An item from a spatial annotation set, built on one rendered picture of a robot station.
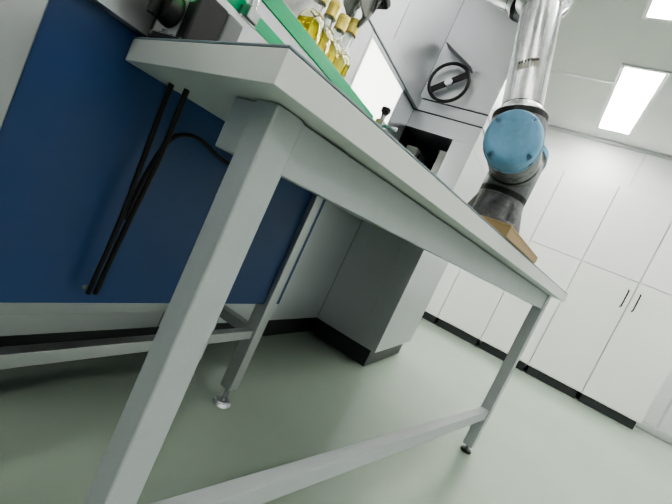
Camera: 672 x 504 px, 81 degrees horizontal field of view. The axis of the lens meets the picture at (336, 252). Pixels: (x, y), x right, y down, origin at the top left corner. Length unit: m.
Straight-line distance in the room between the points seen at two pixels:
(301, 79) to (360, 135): 0.10
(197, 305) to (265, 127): 0.19
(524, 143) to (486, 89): 1.30
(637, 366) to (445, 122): 3.37
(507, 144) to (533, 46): 0.23
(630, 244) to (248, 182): 4.57
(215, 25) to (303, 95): 0.29
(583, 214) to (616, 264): 0.58
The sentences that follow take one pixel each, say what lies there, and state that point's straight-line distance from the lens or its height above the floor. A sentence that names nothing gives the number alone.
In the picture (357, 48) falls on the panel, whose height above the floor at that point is 1.22.
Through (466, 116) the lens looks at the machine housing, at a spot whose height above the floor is 1.37.
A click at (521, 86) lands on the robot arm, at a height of 1.06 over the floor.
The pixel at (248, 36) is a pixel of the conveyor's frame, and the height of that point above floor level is 0.86.
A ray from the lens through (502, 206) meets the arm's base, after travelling 1.01.
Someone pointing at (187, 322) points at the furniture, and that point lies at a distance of 0.44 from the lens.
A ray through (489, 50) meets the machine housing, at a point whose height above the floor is 1.70.
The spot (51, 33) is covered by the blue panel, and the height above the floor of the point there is 0.70.
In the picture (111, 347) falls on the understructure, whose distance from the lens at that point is 0.86.
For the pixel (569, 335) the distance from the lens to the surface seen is 4.70.
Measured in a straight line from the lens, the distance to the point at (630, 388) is 4.82.
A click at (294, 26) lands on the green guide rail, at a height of 0.95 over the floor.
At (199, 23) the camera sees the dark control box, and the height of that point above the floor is 0.79.
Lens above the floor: 0.64
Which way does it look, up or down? 4 degrees down
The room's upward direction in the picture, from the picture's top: 25 degrees clockwise
